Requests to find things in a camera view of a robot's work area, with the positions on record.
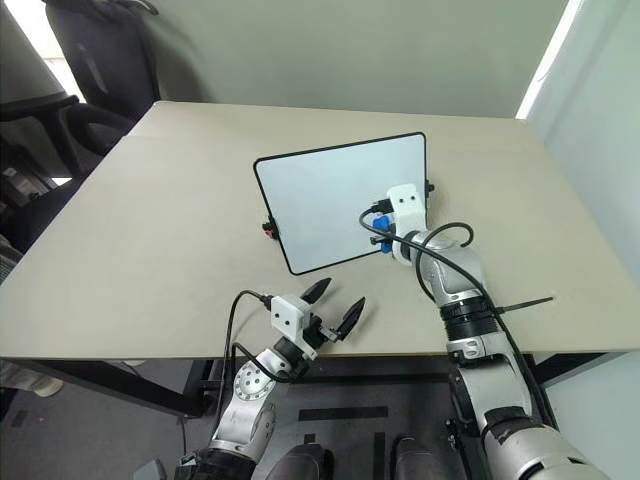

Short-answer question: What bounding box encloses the black office chair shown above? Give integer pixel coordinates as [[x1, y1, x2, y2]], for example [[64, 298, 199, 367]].
[[0, 94, 84, 256], [42, 0, 166, 176]]

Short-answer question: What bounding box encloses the blue whiteboard eraser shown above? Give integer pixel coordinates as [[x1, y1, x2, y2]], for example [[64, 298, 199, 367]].
[[371, 213, 398, 255]]

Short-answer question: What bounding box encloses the black floor tape strip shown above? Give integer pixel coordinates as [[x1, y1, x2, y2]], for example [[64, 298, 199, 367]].
[[298, 406, 390, 423]]

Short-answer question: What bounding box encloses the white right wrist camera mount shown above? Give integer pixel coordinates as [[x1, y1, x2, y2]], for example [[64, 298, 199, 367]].
[[387, 183, 431, 264]]

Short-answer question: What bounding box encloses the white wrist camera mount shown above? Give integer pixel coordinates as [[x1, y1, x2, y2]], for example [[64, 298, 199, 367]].
[[387, 183, 431, 264], [269, 295, 319, 359]]

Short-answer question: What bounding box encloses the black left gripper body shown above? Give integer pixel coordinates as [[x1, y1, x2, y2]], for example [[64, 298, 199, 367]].
[[303, 314, 342, 352]]

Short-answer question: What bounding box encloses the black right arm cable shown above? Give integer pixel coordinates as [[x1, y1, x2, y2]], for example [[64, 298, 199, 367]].
[[359, 198, 556, 431]]

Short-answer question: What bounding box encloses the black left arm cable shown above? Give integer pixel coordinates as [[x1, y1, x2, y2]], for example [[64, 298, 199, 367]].
[[218, 289, 294, 401]]

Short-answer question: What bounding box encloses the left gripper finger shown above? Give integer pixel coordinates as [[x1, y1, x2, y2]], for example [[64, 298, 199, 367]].
[[333, 297, 367, 343], [302, 277, 332, 304]]

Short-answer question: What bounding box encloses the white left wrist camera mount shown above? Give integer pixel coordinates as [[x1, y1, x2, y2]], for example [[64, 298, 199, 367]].
[[269, 295, 319, 359]]

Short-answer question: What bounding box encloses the black cable tie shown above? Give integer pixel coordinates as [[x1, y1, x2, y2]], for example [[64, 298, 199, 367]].
[[492, 296, 557, 314]]

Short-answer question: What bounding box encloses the black framed whiteboard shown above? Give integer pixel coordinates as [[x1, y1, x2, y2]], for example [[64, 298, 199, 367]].
[[253, 131, 429, 277]]

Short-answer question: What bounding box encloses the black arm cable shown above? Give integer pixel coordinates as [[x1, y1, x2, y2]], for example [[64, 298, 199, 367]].
[[359, 198, 556, 431], [218, 289, 294, 401]]

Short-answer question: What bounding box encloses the white sneaker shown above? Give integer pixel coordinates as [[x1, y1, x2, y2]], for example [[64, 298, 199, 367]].
[[0, 359, 65, 399]]

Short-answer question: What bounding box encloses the dark rounded shape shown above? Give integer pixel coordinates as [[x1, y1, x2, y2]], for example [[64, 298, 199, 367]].
[[389, 433, 442, 480], [267, 442, 335, 480]]

